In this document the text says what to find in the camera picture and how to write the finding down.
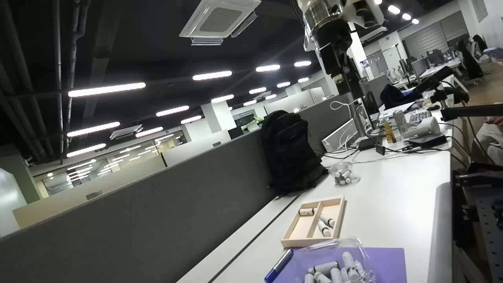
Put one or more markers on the white marker cap piece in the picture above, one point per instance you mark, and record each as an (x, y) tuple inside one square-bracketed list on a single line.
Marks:
[(307, 210), (324, 229), (329, 220)]

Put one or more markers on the white small parts pile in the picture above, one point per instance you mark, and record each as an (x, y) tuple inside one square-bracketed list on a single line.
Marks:
[(340, 261)]

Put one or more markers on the computer monitor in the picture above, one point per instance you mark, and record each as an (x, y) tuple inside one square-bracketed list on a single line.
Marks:
[(367, 103)]

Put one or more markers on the purple mat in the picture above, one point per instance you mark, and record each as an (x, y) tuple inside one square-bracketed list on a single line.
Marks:
[(387, 264)]

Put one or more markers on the blue marker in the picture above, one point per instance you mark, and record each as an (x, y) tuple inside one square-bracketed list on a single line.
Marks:
[(279, 265)]

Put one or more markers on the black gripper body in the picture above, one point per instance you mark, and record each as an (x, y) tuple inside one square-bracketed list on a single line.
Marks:
[(332, 39)]

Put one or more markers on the wooden compartment tray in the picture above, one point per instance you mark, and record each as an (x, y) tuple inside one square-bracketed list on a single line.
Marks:
[(307, 229)]

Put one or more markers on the ceiling air conditioner unit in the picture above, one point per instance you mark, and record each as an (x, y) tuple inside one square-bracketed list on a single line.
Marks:
[(221, 19)]

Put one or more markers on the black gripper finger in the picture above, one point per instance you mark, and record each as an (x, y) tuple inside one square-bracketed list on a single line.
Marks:
[(357, 83), (343, 83)]

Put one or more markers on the yellow small bottle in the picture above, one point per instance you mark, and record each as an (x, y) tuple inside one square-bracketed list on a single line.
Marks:
[(389, 132)]

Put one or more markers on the long ceiling light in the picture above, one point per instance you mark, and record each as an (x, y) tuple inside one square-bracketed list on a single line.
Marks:
[(107, 88), (93, 129), (213, 75), (173, 110)]

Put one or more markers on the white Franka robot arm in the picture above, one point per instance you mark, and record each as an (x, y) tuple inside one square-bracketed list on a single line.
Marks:
[(323, 9)]

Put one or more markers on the seated person in white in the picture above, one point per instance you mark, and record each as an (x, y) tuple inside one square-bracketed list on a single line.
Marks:
[(493, 138)]

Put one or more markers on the black horizontal stand bar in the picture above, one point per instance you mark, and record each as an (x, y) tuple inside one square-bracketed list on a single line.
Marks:
[(472, 110)]

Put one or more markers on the white desk device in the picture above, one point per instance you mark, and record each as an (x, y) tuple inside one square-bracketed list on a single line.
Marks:
[(422, 125)]

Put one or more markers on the black backpack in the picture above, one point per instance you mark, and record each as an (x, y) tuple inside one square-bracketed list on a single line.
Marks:
[(291, 151)]

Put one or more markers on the grey desk partition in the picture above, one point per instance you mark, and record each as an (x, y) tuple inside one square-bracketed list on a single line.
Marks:
[(147, 224)]

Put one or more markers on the white marker in container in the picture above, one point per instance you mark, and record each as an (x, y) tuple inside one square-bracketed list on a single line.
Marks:
[(348, 259), (326, 265)]

